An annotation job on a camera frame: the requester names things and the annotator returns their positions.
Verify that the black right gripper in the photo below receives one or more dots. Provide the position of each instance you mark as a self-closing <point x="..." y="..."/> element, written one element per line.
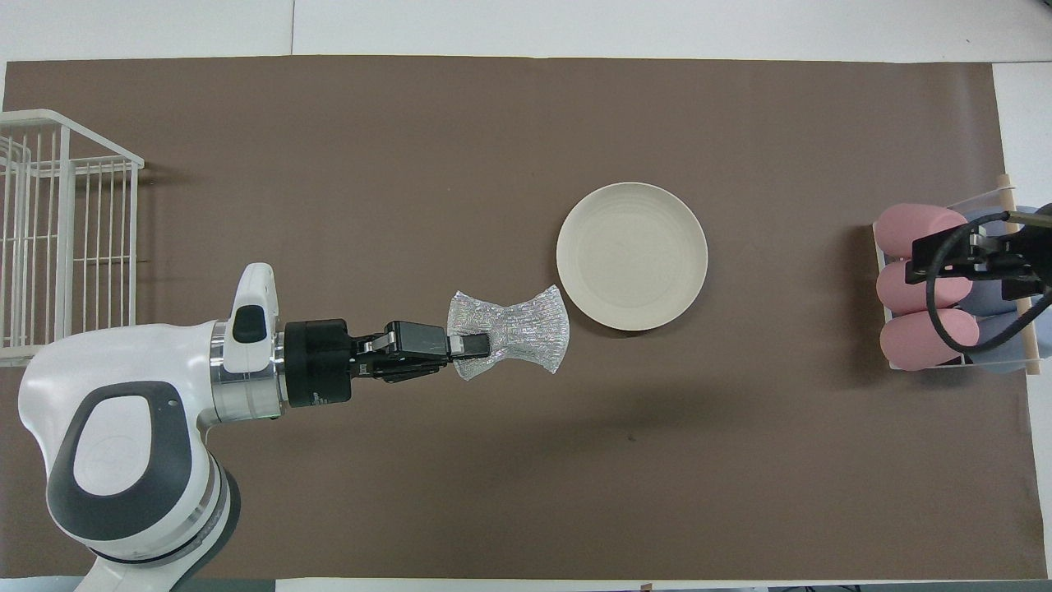
<point x="1023" y="263"/>

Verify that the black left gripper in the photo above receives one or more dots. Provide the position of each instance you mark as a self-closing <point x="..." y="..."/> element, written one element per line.
<point x="320" y="362"/>

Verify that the silver mesh sponge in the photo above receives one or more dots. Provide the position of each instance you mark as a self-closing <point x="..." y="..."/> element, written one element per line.
<point x="534" y="329"/>

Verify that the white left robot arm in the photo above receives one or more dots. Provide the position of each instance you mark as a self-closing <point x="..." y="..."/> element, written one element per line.
<point x="123" y="395"/>

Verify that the cream round plate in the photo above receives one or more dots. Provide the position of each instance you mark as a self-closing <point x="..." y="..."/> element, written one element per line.
<point x="631" y="256"/>

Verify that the pink plastic cup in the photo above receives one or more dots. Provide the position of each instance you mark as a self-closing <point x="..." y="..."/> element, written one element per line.
<point x="900" y="294"/>
<point x="896" y="230"/>
<point x="912" y="341"/>

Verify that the cup rack with wooden bar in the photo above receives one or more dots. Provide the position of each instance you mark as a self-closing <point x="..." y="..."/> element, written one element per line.
<point x="1031" y="358"/>

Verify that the brown table mat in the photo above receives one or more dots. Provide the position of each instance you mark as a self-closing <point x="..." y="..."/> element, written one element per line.
<point x="411" y="205"/>

